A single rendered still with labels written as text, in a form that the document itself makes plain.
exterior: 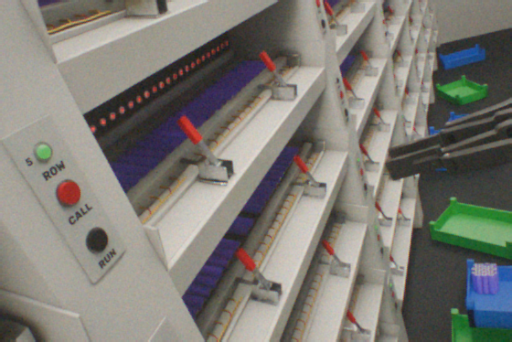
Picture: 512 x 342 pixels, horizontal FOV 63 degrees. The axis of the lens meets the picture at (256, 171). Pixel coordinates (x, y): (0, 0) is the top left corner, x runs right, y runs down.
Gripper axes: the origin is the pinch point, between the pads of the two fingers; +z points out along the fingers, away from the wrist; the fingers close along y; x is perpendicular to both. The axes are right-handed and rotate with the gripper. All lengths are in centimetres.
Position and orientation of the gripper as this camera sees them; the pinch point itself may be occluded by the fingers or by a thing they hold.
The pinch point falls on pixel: (414, 157)
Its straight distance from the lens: 60.3
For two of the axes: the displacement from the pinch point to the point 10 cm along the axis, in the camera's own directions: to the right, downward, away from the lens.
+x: -5.0, -8.2, -3.0
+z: -7.8, 2.8, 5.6
